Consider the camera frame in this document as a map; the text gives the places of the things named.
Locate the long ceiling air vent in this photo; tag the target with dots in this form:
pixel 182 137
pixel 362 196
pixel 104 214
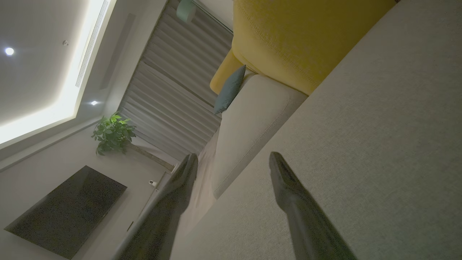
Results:
pixel 92 43

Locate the yellow sofa backrest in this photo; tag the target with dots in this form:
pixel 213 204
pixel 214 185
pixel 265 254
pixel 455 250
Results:
pixel 296 36

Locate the grey sofa side section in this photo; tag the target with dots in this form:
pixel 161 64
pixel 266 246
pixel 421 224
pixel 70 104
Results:
pixel 249 126

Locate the grey fabric sofa seat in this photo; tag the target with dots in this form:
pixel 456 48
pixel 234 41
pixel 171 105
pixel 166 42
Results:
pixel 379 144

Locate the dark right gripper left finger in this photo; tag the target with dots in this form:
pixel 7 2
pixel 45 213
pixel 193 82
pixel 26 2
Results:
pixel 169 209

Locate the grey low tv cabinet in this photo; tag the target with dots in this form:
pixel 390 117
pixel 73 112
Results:
pixel 151 206

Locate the pale green round object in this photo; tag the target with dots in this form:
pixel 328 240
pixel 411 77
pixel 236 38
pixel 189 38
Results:
pixel 186 10

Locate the small white security camera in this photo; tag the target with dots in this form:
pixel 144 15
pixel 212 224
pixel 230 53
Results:
pixel 153 183

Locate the black flat television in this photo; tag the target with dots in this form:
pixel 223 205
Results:
pixel 68 211

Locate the grey pleated curtain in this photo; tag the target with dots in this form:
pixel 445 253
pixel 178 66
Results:
pixel 173 90

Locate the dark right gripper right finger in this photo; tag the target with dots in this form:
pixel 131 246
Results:
pixel 306 224

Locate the green potted plant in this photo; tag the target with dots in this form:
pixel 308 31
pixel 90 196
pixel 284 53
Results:
pixel 113 133

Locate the teal throw pillow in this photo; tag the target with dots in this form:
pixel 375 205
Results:
pixel 229 90

